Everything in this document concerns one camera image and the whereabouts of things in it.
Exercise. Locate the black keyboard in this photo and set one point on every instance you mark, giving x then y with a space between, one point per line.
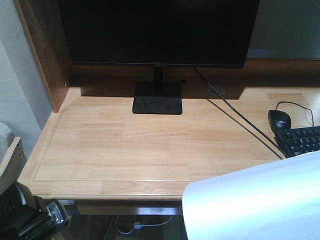
298 141

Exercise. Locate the wooden computer desk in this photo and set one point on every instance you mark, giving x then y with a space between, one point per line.
95 150

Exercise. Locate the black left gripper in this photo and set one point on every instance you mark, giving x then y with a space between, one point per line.
20 213

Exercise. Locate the white paper stack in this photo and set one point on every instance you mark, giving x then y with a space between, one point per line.
279 200

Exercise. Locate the wooden chair white cushion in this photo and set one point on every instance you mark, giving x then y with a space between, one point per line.
12 157

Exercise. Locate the black monitor with stand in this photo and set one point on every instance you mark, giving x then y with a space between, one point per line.
159 34

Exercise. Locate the black stapler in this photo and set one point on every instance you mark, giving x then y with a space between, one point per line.
50 218

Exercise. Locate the black computer mouse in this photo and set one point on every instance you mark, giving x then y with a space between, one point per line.
279 120

